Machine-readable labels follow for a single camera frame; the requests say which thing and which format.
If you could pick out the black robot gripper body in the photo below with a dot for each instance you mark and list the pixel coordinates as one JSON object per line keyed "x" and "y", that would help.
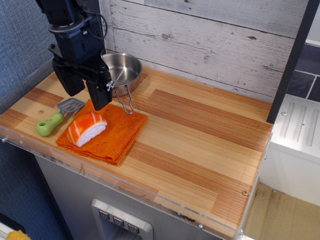
{"x": 80, "y": 44}

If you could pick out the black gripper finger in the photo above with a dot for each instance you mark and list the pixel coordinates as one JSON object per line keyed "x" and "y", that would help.
{"x": 71, "y": 82}
{"x": 100, "y": 93}

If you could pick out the small steel pan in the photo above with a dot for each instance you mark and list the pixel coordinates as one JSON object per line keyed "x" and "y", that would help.
{"x": 125, "y": 71}

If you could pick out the orange white salmon sushi toy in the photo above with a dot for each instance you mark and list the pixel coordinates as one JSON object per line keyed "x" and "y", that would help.
{"x": 85, "y": 127}

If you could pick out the orange cloth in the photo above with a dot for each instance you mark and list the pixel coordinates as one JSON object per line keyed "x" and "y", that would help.
{"x": 113, "y": 143}

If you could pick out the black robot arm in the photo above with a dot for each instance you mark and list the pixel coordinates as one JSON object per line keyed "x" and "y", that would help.
{"x": 69, "y": 8}

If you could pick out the steel cabinet with button panel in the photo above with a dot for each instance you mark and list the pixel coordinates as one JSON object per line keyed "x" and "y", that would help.
{"x": 135, "y": 201}

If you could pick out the yellow object at corner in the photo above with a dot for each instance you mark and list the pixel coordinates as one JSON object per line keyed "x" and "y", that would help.
{"x": 17, "y": 235}

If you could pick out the white radiator cover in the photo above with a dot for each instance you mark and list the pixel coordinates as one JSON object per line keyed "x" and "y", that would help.
{"x": 292, "y": 159}

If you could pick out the green handled grey spatula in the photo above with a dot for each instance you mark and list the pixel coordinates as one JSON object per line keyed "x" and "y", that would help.
{"x": 70, "y": 105}

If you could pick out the dark vertical post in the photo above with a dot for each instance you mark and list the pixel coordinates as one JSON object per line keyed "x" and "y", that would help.
{"x": 303, "y": 31}

